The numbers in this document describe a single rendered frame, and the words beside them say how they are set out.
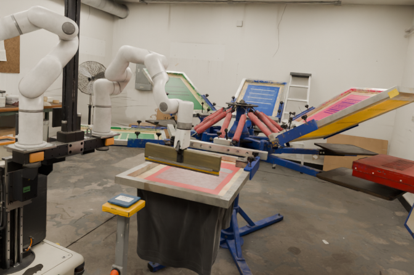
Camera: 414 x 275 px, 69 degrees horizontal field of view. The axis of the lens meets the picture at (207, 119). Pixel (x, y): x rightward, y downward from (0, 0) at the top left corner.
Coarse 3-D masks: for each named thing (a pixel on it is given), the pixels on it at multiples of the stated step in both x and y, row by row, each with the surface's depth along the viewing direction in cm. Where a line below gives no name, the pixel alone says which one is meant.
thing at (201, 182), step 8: (232, 168) 193; (192, 176) 171; (200, 176) 172; (208, 176) 173; (216, 176) 174; (224, 176) 176; (232, 176) 177; (184, 184) 157; (192, 184) 158; (200, 184) 159; (208, 184) 160; (216, 184) 161; (224, 184) 162; (208, 192) 149; (216, 192) 150
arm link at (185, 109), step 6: (180, 102) 147; (186, 102) 146; (192, 102) 148; (180, 108) 147; (186, 108) 146; (192, 108) 148; (180, 114) 147; (186, 114) 146; (192, 114) 149; (180, 120) 147; (186, 120) 147
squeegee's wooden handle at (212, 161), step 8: (152, 144) 156; (160, 144) 157; (152, 152) 156; (160, 152) 155; (168, 152) 153; (176, 152) 152; (184, 152) 151; (192, 152) 149; (200, 152) 150; (176, 160) 152; (184, 160) 151; (192, 160) 150; (200, 160) 148; (208, 160) 147; (216, 160) 146; (216, 168) 146
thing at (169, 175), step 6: (162, 168) 180; (168, 168) 181; (174, 168) 182; (180, 168) 183; (156, 174) 168; (162, 174) 169; (168, 174) 170; (174, 174) 171; (180, 174) 172; (186, 174) 173; (192, 174) 174; (150, 180) 159; (156, 180) 160; (162, 180) 160; (168, 180) 161; (174, 180) 162; (180, 180) 163; (186, 180) 164
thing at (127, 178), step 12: (228, 156) 210; (132, 168) 164; (144, 168) 170; (120, 180) 150; (132, 180) 147; (144, 180) 148; (240, 180) 161; (168, 192) 142; (180, 192) 140; (192, 192) 138; (204, 192) 139; (228, 192) 142; (216, 204) 134; (228, 204) 133
